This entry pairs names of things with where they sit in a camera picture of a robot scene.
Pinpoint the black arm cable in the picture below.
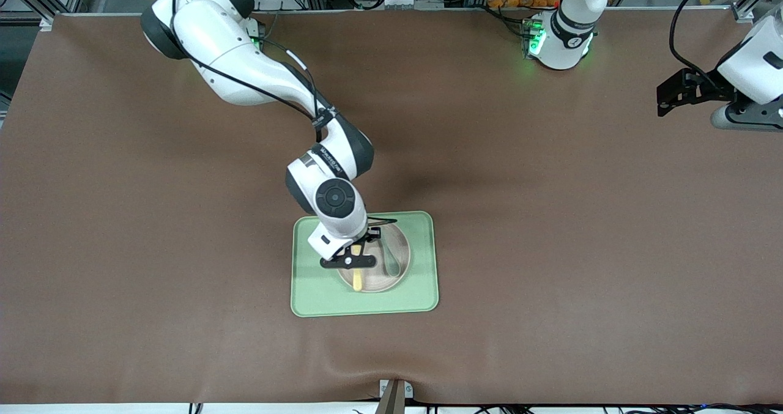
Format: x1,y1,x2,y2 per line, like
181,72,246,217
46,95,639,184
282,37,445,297
173,0,398,225
670,0,725,78

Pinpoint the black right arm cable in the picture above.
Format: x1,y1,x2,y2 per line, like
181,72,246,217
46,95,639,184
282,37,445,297
173,0,398,225

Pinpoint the brown table cover mat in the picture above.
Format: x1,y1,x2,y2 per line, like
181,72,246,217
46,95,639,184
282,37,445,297
0,7,783,405

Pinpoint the light green rectangular tray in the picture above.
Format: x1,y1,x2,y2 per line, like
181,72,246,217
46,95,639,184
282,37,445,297
291,211,440,318

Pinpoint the round beige plate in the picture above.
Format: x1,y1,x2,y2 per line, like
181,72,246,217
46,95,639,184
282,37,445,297
336,220,412,293

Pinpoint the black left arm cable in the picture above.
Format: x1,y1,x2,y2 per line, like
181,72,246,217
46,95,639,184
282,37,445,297
670,0,725,78

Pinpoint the grey metal bracket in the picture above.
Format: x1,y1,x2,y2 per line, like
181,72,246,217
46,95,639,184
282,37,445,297
378,379,414,414

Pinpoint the green plastic spoon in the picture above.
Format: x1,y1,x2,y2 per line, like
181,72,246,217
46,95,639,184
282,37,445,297
378,227,402,277

